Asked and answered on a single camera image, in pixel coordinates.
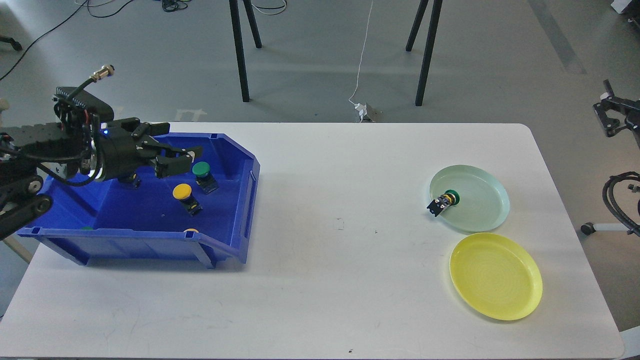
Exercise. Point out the green push button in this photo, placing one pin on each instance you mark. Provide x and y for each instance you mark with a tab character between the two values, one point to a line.
204	177
448	198

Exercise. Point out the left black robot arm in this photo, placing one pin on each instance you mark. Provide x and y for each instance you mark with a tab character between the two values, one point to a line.
86	144

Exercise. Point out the light green plate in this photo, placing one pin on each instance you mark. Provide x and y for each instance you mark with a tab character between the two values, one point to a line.
484	204

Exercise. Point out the yellow plate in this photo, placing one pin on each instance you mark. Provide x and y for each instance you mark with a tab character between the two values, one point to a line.
496	276

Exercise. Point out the yellow push button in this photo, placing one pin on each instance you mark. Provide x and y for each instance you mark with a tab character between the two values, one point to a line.
183	192
131	180

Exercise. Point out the green push button in bin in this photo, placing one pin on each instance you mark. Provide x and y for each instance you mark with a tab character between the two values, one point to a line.
204	177

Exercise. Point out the right black tripod legs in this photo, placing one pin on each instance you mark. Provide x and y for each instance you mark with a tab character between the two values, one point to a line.
434	20

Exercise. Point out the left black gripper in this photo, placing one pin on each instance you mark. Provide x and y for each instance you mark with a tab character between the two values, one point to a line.
126	145

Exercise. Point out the blue plastic bin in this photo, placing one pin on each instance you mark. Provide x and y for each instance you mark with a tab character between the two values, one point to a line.
148	222

